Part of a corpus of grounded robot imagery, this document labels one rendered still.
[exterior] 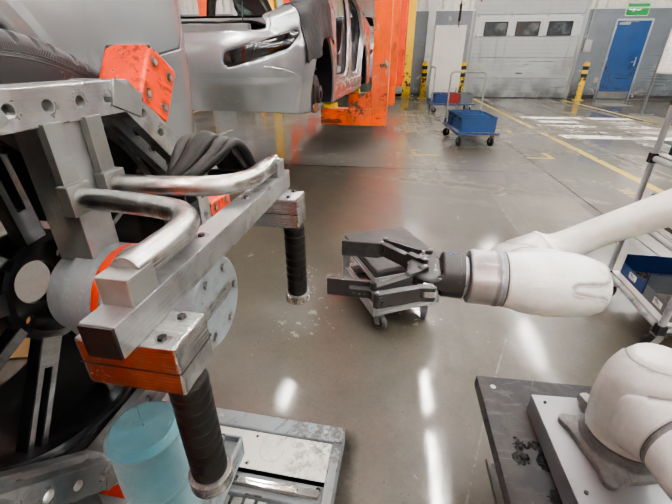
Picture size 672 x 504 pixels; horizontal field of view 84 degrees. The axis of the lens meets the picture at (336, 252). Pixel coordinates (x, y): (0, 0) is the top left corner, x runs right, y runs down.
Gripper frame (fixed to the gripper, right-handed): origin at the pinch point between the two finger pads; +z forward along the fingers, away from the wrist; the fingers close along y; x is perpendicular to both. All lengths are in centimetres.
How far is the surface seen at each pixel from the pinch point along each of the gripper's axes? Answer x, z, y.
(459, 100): -51, -121, 916
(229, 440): -68, 35, 10
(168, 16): 43, 65, 66
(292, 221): 8.6, 7.6, -2.7
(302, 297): -6.4, 6.8, -1.8
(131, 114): 24.8, 28.5, -7.0
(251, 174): 18.0, 10.6, -9.8
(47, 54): 32.2, 36.8, -9.3
